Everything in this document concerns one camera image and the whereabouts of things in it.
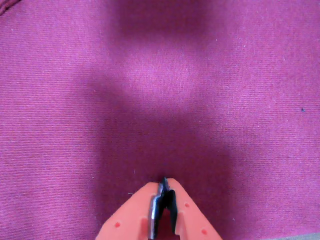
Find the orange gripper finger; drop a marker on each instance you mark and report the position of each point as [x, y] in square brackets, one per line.
[192, 215]
[130, 215]

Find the dark red cloth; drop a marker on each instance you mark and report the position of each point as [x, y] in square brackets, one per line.
[160, 75]

